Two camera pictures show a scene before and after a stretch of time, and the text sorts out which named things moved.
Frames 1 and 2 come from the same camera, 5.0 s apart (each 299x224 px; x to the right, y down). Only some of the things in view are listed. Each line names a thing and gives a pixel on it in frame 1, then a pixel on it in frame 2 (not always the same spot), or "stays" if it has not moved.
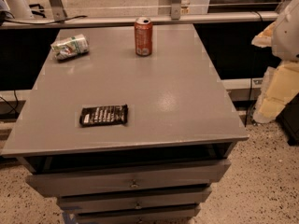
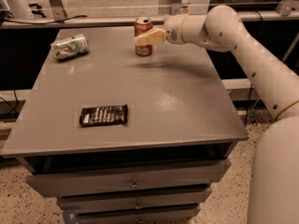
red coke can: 143,36 stays
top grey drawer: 128,179 stays
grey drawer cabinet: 121,138 stays
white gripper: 287,36 → 173,29
